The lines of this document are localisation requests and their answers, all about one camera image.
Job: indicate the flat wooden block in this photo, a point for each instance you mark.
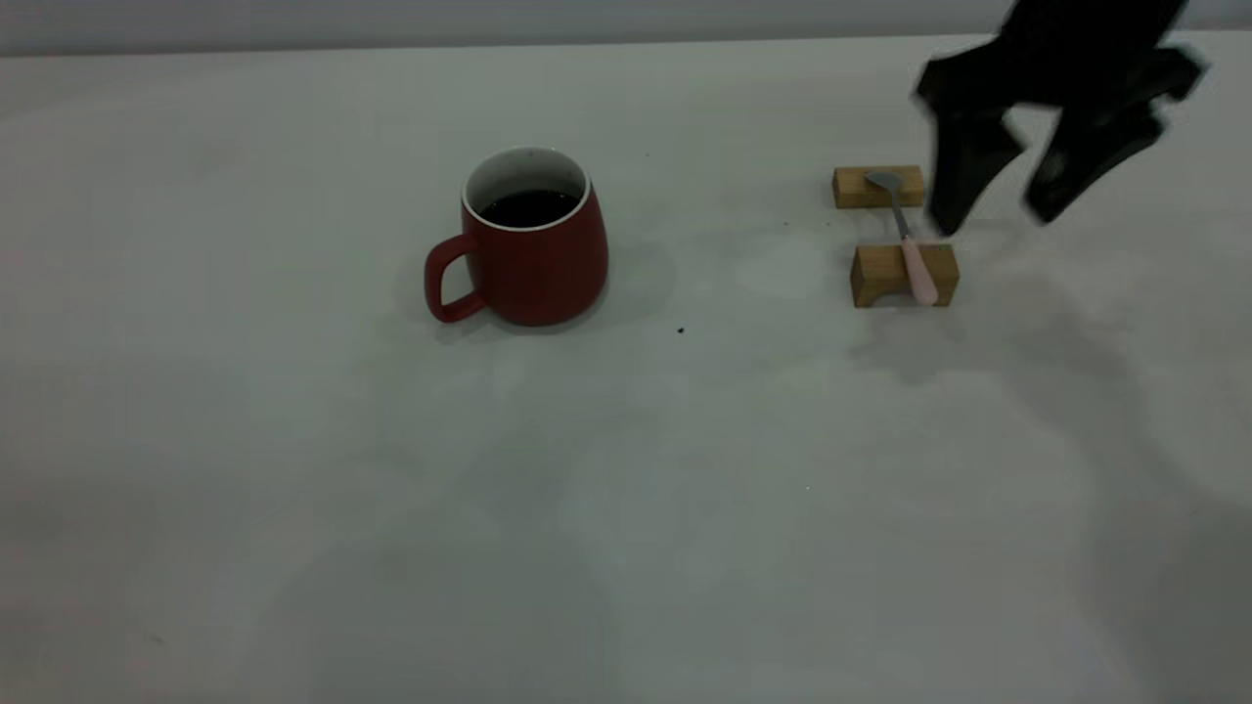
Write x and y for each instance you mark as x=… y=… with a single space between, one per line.
x=851 y=188

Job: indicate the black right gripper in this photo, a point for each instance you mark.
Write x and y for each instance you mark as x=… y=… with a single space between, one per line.
x=1066 y=59

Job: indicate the red ceramic mug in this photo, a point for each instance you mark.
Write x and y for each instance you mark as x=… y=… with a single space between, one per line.
x=543 y=264

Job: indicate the arched wooden block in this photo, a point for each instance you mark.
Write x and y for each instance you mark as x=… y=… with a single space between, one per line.
x=877 y=266

